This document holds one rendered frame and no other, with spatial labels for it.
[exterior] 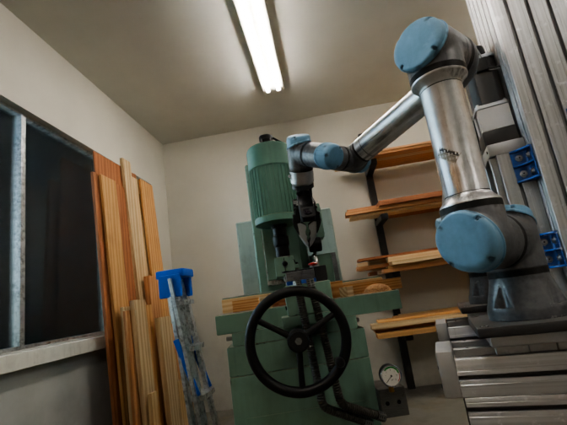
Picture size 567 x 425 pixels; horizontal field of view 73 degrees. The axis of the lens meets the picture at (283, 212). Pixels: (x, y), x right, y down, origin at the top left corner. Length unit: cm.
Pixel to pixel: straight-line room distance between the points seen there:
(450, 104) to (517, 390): 57
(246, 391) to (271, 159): 79
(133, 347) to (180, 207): 183
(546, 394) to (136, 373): 220
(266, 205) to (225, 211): 254
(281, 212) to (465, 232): 75
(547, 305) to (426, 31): 59
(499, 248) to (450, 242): 8
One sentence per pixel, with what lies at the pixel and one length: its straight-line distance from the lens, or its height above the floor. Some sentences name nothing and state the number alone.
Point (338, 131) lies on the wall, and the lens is 402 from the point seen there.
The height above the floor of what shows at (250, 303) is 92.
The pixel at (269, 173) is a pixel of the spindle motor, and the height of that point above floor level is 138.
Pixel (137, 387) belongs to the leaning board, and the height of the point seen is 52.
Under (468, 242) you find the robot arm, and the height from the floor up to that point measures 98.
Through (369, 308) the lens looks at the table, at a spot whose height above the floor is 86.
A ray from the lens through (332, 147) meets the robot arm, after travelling 107.
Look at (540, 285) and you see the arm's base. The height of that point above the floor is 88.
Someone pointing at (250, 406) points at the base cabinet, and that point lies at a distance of 130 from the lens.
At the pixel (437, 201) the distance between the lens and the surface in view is 343.
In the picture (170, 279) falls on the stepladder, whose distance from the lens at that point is 215.
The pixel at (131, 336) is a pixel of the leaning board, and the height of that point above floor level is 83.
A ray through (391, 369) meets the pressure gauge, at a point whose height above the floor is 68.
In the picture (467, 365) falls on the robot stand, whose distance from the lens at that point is 90.
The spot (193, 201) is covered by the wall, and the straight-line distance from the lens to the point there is 404.
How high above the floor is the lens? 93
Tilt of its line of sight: 12 degrees up
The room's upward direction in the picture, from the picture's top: 8 degrees counter-clockwise
